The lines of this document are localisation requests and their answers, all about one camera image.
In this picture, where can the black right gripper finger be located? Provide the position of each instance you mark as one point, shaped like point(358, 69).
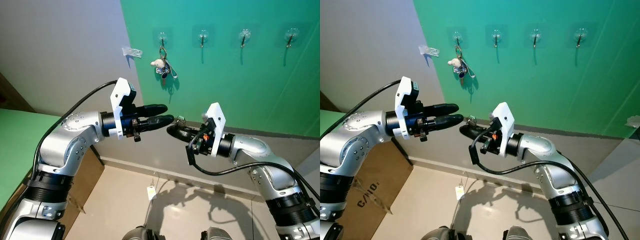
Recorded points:
point(189, 137)
point(182, 129)
point(480, 137)
point(474, 129)

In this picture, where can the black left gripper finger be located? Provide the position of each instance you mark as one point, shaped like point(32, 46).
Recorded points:
point(442, 108)
point(157, 121)
point(152, 109)
point(447, 120)

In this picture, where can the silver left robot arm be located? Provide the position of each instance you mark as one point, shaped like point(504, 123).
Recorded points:
point(70, 135)
point(360, 132)

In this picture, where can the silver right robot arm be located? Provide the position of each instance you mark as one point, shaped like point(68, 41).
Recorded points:
point(542, 147)
point(250, 147)

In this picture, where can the crumpled clear tape piece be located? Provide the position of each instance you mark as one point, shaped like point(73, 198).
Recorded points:
point(633, 120)
point(131, 51)
point(428, 50)

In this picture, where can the brown cardboard box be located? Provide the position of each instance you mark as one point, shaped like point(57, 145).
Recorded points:
point(380, 195)
point(85, 180)

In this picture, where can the green corrugated plastic sheet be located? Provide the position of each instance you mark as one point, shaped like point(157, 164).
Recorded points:
point(17, 150)
point(327, 122)

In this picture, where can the robot left leg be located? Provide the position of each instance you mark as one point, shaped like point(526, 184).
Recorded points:
point(140, 234)
point(442, 234)

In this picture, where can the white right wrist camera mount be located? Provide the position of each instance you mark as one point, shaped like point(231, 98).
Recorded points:
point(216, 122)
point(502, 122)

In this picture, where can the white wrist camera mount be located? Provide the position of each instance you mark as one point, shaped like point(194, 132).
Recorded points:
point(404, 92)
point(216, 122)
point(502, 122)
point(119, 92)

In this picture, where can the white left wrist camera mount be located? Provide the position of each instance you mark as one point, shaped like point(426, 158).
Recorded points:
point(404, 92)
point(119, 92)

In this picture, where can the green wall panel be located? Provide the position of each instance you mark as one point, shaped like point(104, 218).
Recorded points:
point(550, 85)
point(240, 85)

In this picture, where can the clear adhesive wall hook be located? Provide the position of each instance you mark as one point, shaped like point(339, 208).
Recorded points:
point(496, 36)
point(203, 36)
point(244, 36)
point(580, 36)
point(536, 36)
point(290, 36)
point(162, 37)
point(457, 36)

